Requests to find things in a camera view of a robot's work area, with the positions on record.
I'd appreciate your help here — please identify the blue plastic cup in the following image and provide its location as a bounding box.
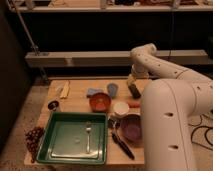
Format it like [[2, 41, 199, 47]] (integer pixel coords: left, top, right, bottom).
[[107, 83, 118, 98]]

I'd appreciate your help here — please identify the purple bowl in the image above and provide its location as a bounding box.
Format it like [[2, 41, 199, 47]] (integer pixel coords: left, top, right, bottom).
[[120, 114, 142, 142]]

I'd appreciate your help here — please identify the metal diagonal pole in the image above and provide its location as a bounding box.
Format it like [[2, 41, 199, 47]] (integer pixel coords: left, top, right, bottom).
[[8, 0, 50, 85]]

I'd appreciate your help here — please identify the red bowl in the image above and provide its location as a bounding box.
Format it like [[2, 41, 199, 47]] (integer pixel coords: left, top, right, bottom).
[[89, 93, 111, 112]]

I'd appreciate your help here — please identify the green tray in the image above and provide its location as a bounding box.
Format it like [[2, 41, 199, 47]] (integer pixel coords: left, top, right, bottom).
[[36, 112, 108, 165]]

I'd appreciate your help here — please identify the orange carrot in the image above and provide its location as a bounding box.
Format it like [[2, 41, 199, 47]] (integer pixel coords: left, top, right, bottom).
[[127, 101, 140, 108]]

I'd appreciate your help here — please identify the silver fork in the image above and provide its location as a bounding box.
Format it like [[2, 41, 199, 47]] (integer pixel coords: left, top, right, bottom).
[[86, 122, 91, 154]]

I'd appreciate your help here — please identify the yellow banana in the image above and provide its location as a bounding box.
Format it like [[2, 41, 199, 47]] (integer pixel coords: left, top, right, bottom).
[[60, 81, 70, 99]]

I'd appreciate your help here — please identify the blue sponge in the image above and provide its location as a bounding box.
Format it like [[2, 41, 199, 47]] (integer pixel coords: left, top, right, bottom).
[[86, 88, 103, 98]]

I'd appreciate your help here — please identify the white cup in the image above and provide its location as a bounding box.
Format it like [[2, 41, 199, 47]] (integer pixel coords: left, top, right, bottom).
[[113, 101, 129, 118]]

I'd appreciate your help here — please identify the black eraser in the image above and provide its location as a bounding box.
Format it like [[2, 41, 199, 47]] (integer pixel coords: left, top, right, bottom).
[[128, 84, 141, 99]]

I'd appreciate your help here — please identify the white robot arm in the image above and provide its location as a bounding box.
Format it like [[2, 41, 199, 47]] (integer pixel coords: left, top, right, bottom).
[[130, 43, 213, 171]]

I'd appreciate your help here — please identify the bunch of dark grapes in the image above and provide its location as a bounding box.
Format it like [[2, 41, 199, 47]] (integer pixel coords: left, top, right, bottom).
[[25, 127, 44, 163]]

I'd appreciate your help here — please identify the wooden shelf beam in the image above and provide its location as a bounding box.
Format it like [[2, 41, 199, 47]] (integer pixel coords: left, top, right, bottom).
[[25, 50, 213, 68]]

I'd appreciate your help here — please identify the small black round tin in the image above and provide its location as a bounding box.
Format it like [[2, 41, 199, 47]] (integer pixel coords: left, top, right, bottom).
[[48, 100, 59, 111]]

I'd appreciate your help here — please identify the black floor cable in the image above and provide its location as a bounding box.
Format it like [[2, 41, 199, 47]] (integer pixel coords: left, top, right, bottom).
[[188, 113, 213, 153]]

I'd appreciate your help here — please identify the metal spoon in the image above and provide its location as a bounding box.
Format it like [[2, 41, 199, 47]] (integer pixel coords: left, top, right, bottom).
[[112, 121, 118, 135]]

